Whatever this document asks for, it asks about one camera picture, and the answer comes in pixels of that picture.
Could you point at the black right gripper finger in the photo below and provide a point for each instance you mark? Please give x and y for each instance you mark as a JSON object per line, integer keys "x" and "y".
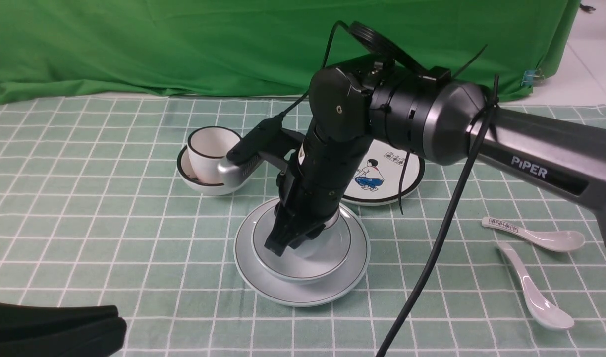
{"x": 303, "y": 229}
{"x": 287, "y": 230}

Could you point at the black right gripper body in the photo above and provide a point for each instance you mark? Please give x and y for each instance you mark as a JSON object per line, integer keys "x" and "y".
{"x": 315, "y": 185}

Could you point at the pale blue bowl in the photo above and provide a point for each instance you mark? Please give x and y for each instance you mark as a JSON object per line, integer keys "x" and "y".
{"x": 312, "y": 260}

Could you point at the plain white ceramic spoon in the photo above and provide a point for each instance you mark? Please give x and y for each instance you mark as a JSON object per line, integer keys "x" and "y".
{"x": 541, "y": 309}

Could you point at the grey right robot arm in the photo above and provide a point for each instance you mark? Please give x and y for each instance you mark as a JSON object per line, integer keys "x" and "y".
{"x": 365, "y": 99}

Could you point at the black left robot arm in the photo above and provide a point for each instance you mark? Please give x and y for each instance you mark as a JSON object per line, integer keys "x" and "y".
{"x": 50, "y": 329}

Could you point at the plain pale blue plate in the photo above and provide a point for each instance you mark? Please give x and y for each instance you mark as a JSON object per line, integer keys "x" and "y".
{"x": 319, "y": 292}

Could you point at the illustrated plate black rim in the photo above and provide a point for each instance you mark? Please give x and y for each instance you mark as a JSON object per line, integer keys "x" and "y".
{"x": 384, "y": 174}

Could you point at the white cup black rim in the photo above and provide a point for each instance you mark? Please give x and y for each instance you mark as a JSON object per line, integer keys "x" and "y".
{"x": 207, "y": 146}

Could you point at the white bowl black rim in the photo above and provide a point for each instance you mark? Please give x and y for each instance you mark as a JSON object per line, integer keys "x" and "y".
{"x": 186, "y": 173}

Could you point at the green checkered tablecloth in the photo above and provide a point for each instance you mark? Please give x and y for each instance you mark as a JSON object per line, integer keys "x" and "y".
{"x": 93, "y": 212}

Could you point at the white spoon with print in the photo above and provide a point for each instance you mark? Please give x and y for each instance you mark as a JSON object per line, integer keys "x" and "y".
{"x": 557, "y": 241}

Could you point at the blue binder clip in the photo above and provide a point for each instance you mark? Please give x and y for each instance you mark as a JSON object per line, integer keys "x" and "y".
{"x": 529, "y": 78}

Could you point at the green backdrop cloth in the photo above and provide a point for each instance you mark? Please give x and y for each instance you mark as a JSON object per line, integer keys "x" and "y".
{"x": 237, "y": 48}

